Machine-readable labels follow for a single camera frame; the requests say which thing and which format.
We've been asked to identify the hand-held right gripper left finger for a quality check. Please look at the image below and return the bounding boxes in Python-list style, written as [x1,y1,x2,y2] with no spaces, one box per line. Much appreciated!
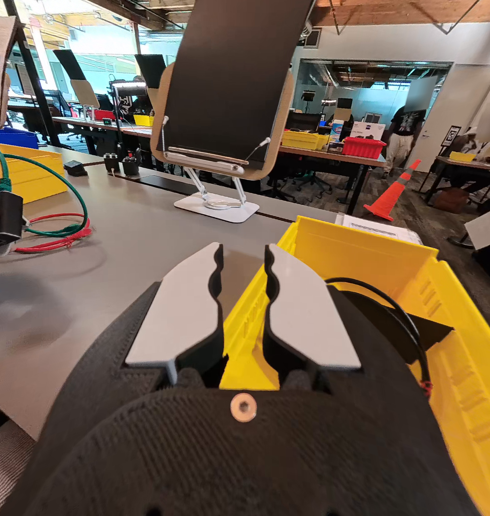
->
[125,242,225,384]

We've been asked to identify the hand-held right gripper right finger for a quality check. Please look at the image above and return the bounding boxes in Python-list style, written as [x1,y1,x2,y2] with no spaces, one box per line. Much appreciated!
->
[263,243,362,371]

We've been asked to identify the black ethernet adapter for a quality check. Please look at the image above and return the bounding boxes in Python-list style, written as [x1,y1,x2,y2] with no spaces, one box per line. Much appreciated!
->
[0,192,26,255]

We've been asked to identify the red ethernet cable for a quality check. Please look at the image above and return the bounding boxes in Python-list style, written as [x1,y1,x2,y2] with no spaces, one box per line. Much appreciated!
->
[0,144,94,255]

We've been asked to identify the green ethernet cable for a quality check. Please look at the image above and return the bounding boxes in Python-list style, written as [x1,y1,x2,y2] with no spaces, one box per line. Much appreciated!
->
[0,139,89,238]

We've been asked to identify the black cable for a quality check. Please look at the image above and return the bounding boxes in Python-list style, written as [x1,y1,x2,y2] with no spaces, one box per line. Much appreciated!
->
[324,277,434,398]

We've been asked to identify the stacked yellow plastic bins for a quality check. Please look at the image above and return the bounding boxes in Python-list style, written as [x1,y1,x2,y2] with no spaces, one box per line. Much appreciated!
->
[0,142,69,205]

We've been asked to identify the blue plastic bin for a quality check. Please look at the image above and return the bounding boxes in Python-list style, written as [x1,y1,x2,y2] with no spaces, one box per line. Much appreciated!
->
[0,126,40,151]

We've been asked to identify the printed paper sheet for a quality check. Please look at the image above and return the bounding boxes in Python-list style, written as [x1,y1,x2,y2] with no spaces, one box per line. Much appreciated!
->
[335,212,424,246]

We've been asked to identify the black pole with round top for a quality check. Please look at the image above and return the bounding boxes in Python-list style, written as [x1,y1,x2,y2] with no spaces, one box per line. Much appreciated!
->
[2,0,63,148]

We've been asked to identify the orange traffic cone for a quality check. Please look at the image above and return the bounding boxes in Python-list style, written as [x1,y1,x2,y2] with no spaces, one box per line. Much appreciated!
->
[363,158,423,222]

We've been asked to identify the brown wooden table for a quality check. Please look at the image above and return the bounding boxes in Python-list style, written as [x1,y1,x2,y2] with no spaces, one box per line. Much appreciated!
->
[278,142,388,215]

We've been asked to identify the white cardboard box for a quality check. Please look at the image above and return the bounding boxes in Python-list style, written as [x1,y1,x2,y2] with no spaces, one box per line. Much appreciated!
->
[349,121,387,140]

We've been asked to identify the black board book stand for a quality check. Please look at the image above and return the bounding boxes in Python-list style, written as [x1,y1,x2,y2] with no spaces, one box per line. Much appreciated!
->
[149,0,317,224]

